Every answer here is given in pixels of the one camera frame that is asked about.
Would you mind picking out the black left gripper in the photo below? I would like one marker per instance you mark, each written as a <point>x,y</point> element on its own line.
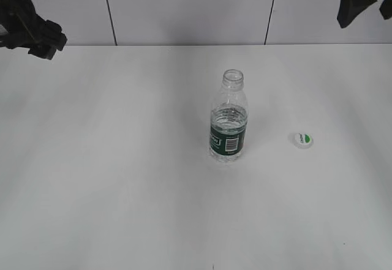
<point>22,27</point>

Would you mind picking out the white bottle cap green logo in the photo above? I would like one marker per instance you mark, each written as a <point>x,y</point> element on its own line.
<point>301,140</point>

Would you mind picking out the clear water bottle green label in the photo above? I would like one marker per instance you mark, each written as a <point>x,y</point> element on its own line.
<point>228,118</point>

